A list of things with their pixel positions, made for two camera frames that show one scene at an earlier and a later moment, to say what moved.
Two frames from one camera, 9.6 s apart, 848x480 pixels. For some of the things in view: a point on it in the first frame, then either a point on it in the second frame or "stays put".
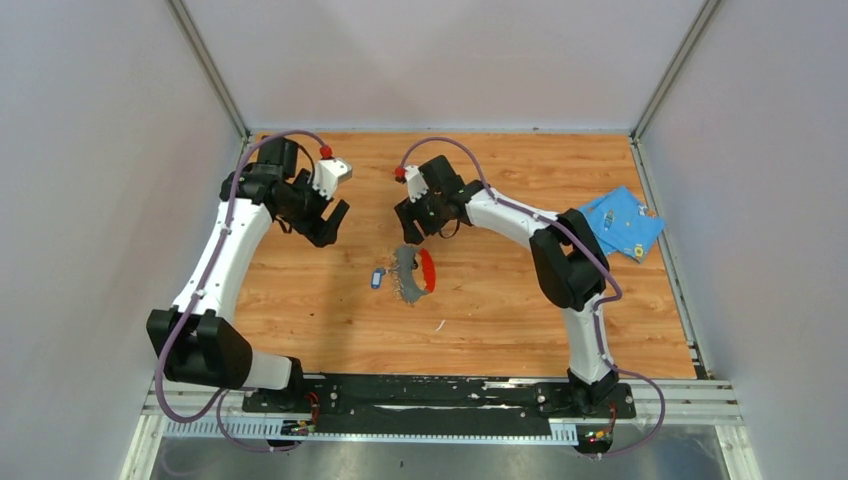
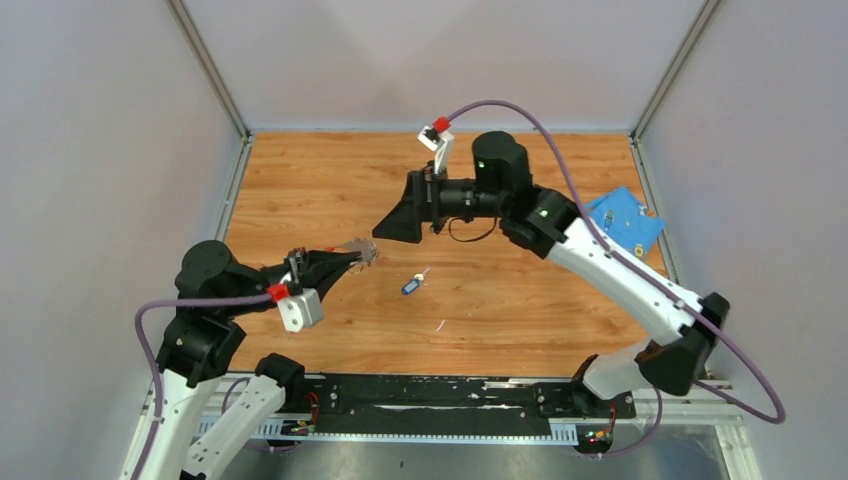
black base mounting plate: x=436 y=404 stays put
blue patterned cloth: x=621 y=223 stays put
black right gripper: x=408 y=213 stays put
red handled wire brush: x=410 y=290 → x=368 y=250
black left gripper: x=304 y=182 → x=318 y=265
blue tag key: x=377 y=275 → x=413 y=283
